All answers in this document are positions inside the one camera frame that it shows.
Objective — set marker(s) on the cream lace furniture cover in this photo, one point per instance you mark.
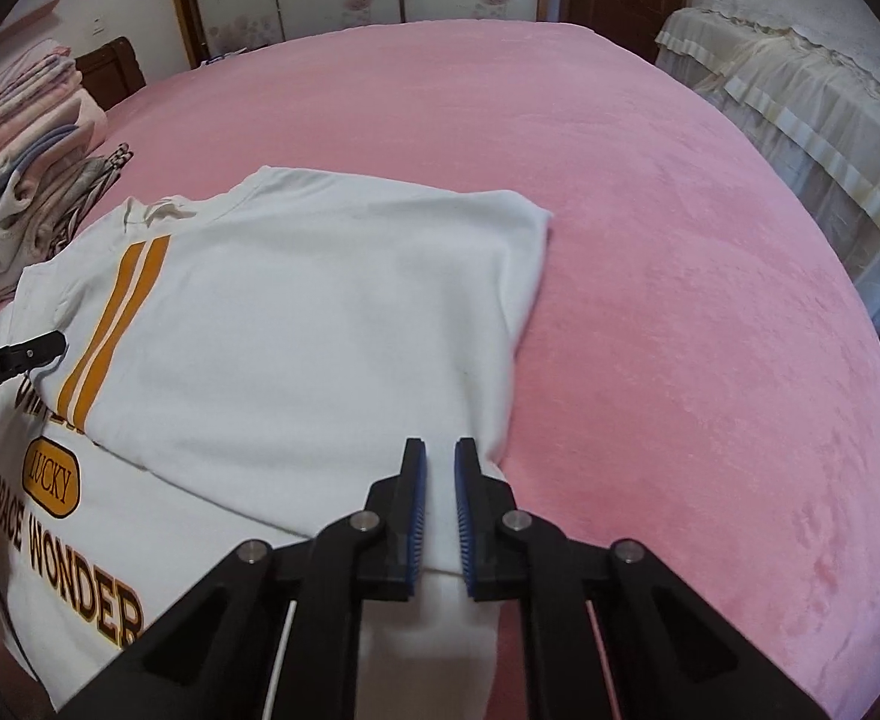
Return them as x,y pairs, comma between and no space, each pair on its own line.
808,90

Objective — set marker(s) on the dark wooden headboard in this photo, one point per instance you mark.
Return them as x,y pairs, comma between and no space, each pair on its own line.
110,71

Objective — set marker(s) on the grey folded garment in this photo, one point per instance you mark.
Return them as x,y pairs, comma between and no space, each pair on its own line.
53,210

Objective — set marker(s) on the pink bed blanket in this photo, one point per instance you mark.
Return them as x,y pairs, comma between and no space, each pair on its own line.
672,277

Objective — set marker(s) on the small blue white box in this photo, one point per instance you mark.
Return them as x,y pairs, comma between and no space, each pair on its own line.
219,57

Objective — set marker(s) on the white garment with blue trim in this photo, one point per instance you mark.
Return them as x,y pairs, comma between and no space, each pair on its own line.
1,191

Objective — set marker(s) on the white printed t-shirt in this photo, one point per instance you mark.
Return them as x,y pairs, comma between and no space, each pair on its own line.
297,315

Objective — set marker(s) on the black white striped garment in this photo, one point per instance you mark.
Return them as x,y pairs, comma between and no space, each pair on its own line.
113,161

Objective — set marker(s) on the pile of folded clothes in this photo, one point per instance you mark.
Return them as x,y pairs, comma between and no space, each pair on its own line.
27,82

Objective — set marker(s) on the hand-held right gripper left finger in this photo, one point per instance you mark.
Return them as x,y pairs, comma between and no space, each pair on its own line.
417,514

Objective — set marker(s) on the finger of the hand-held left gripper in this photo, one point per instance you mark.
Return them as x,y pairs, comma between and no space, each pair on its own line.
38,350

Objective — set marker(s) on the pink wall panel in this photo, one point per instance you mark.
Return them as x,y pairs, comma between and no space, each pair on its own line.
38,11

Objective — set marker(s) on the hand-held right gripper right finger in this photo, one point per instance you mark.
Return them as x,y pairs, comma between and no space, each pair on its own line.
464,517

